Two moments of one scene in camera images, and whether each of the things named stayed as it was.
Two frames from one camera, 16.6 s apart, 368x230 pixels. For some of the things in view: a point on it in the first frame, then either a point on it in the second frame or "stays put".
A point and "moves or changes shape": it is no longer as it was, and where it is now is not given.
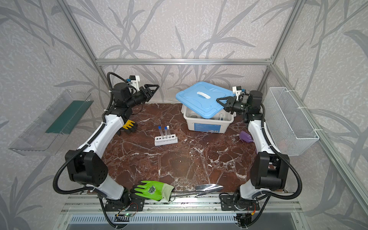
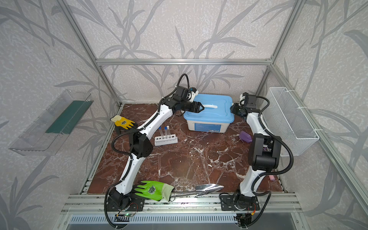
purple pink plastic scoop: [246, 137] stays put
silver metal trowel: [200, 189] stays put
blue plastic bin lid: [201, 98] moves or changes shape
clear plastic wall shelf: [50, 132] stays put
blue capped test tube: [159, 128] stays put
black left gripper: [142, 94] → [192, 106]
